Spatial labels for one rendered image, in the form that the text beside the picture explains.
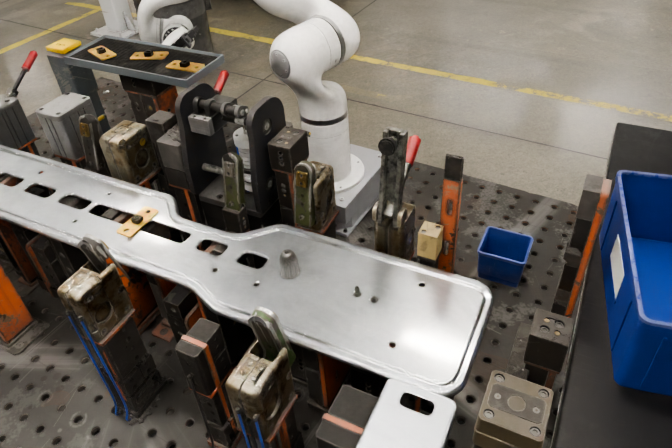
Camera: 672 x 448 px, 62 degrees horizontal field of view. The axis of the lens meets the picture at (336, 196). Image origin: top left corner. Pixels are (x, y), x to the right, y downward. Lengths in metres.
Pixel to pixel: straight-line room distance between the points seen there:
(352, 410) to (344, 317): 0.15
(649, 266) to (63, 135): 1.18
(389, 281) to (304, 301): 0.14
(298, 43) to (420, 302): 0.62
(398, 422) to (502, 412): 0.14
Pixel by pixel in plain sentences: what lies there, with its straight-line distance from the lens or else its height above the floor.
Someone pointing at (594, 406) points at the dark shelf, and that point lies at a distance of 0.82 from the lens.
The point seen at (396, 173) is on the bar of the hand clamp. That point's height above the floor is 1.15.
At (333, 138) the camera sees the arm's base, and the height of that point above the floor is 0.95.
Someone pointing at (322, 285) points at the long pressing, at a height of 1.00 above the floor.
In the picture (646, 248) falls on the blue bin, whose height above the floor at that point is 1.03.
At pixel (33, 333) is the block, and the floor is 0.70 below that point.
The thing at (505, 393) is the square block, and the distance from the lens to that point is 0.76.
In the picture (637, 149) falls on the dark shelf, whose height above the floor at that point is 1.03.
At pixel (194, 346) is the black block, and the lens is 0.92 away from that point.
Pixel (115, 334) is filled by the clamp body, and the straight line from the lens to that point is 1.08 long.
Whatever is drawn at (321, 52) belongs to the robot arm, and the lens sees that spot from 1.26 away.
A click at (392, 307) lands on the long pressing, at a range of 0.91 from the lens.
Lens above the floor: 1.69
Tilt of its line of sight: 38 degrees down
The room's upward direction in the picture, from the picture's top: 4 degrees counter-clockwise
